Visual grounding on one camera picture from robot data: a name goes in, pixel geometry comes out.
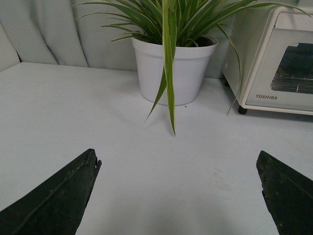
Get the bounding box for green spider plant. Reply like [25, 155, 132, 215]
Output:
[83, 0, 303, 129]

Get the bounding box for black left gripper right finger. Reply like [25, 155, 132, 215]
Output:
[256, 151, 313, 235]

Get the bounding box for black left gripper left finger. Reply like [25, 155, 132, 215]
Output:
[0, 149, 102, 235]

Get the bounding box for white plastic flower pot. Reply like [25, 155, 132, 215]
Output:
[132, 37, 218, 106]

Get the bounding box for white Toshiba toaster oven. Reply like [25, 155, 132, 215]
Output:
[222, 5, 313, 115]

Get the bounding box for metal oven rack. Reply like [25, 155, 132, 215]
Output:
[270, 76, 313, 94]

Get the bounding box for glass oven door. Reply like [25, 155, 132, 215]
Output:
[245, 12, 313, 113]

